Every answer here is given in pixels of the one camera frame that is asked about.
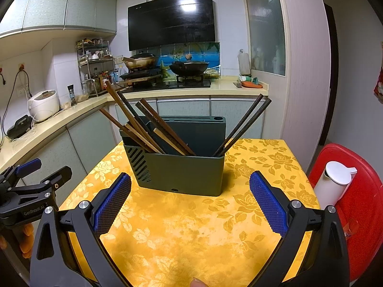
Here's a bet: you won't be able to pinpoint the black gas hob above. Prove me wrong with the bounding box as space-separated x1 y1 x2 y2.
117 78 211 92

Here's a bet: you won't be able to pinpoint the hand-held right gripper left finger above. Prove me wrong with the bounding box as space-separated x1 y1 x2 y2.
30 172 132 287

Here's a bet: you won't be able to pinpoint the yellow floral tablecloth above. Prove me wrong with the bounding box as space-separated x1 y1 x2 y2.
58 138 322 287

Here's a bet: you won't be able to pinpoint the black pepper grinder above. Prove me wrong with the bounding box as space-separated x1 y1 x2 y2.
67 84 77 106

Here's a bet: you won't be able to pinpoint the metal spice rack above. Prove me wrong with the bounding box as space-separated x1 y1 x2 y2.
76 38 116 98

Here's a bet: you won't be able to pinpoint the red patterned hanging bag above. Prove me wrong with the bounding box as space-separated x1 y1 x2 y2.
373 69 383 105

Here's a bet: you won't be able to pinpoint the white rice cooker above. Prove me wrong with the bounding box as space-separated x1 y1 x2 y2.
28 90 60 122

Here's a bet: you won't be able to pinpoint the row of sauce bottles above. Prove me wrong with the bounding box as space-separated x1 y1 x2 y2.
90 71 113 92

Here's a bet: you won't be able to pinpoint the white plastic bottle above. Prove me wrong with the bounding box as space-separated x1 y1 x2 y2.
238 49 251 76

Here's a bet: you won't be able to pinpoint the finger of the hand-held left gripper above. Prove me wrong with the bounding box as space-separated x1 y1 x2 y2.
38 166 73 199
0 158 42 198

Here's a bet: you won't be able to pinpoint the black wok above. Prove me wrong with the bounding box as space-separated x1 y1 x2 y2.
169 61 210 77

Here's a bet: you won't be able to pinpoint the white kettle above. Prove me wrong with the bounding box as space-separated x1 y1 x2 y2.
312 161 358 205

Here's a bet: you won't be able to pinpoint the pale green wall cabinet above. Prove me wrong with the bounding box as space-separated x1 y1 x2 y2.
0 0 118 38

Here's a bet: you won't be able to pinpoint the person's left hand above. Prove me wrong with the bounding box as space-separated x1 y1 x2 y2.
18 223 35 259

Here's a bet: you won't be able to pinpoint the golden wok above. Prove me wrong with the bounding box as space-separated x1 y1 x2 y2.
121 53 160 70

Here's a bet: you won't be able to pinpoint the black glass range hood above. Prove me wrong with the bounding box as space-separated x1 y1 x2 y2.
128 0 216 52

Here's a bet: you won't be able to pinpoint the orange tray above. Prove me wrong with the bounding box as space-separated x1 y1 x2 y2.
240 77 264 89

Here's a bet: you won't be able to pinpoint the dark green utensil holder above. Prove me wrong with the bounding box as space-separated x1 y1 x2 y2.
119 116 226 197

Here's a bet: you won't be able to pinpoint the dark brown wooden chopstick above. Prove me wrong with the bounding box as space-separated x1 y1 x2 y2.
116 90 168 154
135 102 193 156
141 98 197 156

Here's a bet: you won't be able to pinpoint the black countertop appliance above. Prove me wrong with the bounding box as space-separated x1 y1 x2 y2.
6 115 34 139

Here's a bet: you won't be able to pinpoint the red plastic chair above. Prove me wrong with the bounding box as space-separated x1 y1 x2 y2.
308 143 383 283

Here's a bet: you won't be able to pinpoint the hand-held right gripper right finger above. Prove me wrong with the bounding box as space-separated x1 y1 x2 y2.
249 170 350 287

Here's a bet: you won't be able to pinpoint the frosted glass cabinet door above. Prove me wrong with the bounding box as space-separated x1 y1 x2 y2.
241 0 286 77

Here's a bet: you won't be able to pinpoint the small clear plastic wrapper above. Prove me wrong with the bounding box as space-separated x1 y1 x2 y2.
344 218 360 237

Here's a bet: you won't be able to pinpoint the beige kitchen countertop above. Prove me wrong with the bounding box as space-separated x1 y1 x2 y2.
0 76 268 171

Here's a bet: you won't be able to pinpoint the black chopstick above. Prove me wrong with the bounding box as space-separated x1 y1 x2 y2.
219 98 272 158
212 94 264 158

